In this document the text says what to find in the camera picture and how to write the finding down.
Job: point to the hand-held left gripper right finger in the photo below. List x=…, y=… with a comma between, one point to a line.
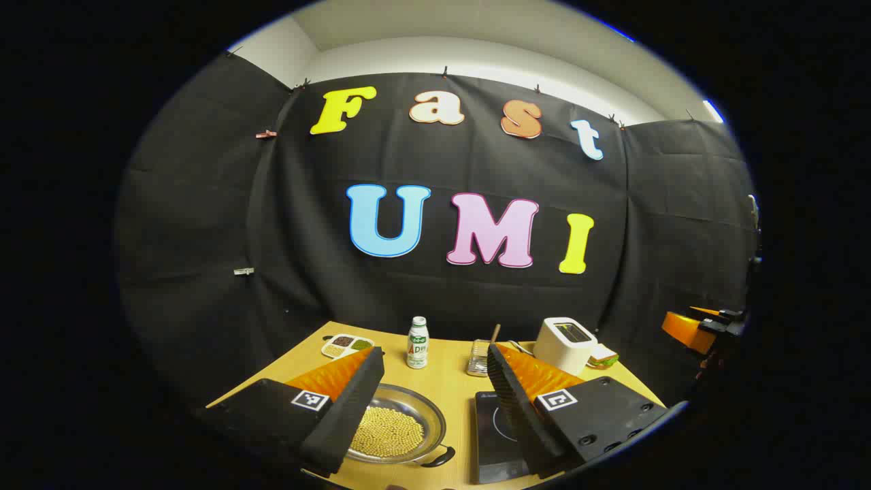
x=514, y=408

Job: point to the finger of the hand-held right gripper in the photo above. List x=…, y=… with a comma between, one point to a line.
x=684, y=331
x=708, y=310

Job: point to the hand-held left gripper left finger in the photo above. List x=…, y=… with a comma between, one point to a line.
x=343, y=415

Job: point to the black induction cooktop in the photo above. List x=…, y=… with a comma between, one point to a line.
x=486, y=446

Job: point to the pile of yellow soybeans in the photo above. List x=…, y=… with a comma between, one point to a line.
x=388, y=432

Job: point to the white divided dish of beans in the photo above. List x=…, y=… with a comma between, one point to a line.
x=347, y=345

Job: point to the white toaster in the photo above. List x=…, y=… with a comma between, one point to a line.
x=561, y=347

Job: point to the sandwich with lettuce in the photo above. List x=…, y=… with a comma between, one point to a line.
x=602, y=355

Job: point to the white drink bottle green label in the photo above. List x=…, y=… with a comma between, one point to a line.
x=418, y=347

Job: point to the pink cloth clip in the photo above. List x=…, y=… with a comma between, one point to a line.
x=266, y=134

